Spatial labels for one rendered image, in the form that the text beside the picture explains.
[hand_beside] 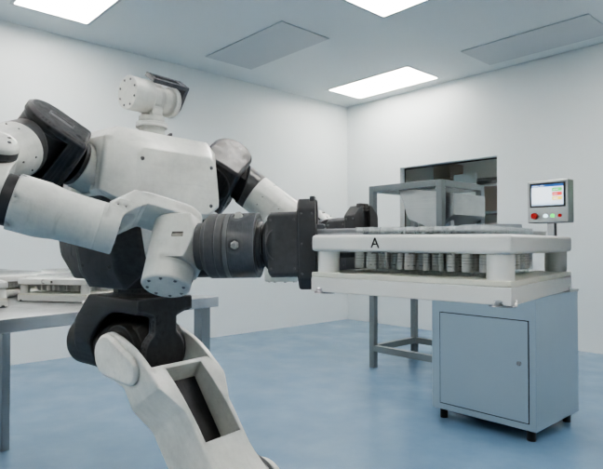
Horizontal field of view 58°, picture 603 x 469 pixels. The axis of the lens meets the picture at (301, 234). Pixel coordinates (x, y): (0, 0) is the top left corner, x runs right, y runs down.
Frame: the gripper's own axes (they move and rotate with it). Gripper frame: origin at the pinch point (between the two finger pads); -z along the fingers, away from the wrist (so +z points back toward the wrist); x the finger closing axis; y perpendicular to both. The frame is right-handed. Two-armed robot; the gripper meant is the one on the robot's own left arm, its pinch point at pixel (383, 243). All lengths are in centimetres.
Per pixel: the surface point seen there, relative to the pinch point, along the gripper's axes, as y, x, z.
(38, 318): 20, 16, 93
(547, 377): -224, 69, 70
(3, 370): -12, 56, 246
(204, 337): -36, 29, 105
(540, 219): -250, -16, 81
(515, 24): -386, -191, 153
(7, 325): 27, 17, 92
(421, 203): -292, -36, 191
